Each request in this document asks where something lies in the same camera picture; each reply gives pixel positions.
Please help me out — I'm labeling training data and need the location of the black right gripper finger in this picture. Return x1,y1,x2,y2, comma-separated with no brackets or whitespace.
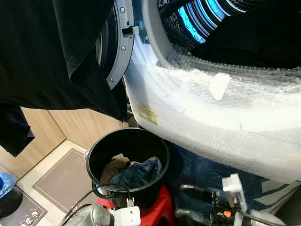
180,184,214,195
174,209,215,226

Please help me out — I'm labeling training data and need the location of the white front-load washing machine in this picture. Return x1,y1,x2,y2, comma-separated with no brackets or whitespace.
122,0,301,185

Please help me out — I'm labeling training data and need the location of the black clothes pile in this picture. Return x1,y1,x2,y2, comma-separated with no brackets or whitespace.
192,13,301,70

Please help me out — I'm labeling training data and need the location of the blue printed cloth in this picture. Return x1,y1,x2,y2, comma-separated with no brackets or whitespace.
164,140,301,226

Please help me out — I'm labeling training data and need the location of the red plastic stool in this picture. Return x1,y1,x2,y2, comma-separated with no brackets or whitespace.
96,185,176,226

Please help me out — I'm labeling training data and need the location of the black plastic bucket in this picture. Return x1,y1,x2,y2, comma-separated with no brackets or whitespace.
85,128,171,209

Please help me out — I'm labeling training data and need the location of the blue denim garment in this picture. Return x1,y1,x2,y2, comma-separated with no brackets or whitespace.
110,156,162,190

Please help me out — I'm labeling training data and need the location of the clear bubble wrap sheet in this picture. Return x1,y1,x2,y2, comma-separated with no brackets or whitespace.
123,49,301,185

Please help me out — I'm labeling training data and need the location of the tan cloth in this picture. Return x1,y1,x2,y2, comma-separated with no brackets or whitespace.
100,153,130,185

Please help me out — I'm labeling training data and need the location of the yellow warning sticker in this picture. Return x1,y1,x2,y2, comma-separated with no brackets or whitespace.
137,102,158,126

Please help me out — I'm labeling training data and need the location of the white tape piece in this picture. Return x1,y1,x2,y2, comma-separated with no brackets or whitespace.
208,72,231,101

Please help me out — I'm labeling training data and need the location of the grey-brown floor mat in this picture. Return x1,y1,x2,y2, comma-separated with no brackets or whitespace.
32,148,91,213

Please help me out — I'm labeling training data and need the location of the grey round washer door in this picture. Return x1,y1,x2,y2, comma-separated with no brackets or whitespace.
95,0,140,90

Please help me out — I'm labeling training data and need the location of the blue-lit steel washer drum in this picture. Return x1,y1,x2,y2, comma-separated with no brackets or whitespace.
157,0,265,51

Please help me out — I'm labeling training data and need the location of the dark mat with skull print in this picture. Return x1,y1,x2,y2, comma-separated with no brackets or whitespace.
0,188,48,226

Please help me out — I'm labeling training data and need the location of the round black object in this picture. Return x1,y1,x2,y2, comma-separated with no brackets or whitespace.
0,187,23,218

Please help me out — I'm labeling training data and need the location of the blue plastic bag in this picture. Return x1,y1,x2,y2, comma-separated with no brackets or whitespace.
0,171,17,199

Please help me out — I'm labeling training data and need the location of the dark navy hanging garment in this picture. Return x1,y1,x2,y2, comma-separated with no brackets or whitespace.
0,103,36,157

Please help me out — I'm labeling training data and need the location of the large black hanging garment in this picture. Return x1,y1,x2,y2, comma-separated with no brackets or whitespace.
0,0,128,121

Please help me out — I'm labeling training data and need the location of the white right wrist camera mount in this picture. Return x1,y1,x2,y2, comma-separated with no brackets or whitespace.
222,173,249,226

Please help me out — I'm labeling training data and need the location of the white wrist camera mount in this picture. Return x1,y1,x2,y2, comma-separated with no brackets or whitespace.
109,197,141,226
222,173,249,226

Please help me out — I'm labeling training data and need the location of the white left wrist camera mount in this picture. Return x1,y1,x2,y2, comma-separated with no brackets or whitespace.
109,197,141,226

